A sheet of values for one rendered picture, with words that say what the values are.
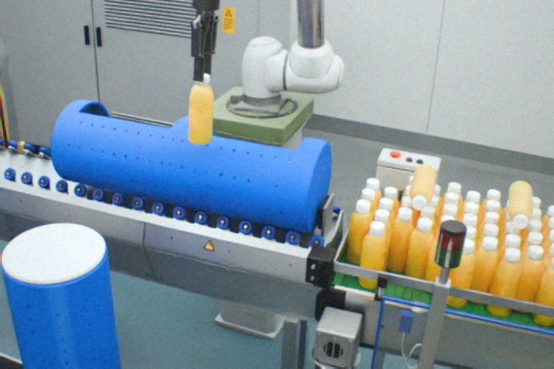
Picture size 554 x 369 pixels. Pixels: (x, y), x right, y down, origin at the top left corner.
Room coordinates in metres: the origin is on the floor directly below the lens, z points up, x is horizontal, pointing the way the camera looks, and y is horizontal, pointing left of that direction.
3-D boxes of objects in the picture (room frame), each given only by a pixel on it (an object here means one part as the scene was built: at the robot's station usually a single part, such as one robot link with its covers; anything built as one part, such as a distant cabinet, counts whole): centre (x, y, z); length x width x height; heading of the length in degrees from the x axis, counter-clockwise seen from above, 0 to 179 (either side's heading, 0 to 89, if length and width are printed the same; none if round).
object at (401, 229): (1.60, -0.38, 0.99); 0.07 x 0.07 x 0.18
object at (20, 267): (1.41, 0.59, 1.03); 0.28 x 0.28 x 0.01
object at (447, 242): (1.26, -0.42, 1.23); 0.06 x 0.06 x 0.04
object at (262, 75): (2.44, 0.05, 1.23); 0.18 x 0.16 x 0.22; 78
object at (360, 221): (1.63, -0.26, 0.99); 0.07 x 0.07 x 0.18
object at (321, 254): (1.51, -0.14, 0.95); 0.10 x 0.07 x 0.10; 162
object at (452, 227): (1.26, -0.42, 1.18); 0.06 x 0.06 x 0.16
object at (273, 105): (2.44, 0.08, 1.09); 0.22 x 0.18 x 0.06; 75
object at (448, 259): (1.26, -0.42, 1.18); 0.06 x 0.06 x 0.05
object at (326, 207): (1.72, -0.16, 0.99); 0.10 x 0.02 x 0.12; 162
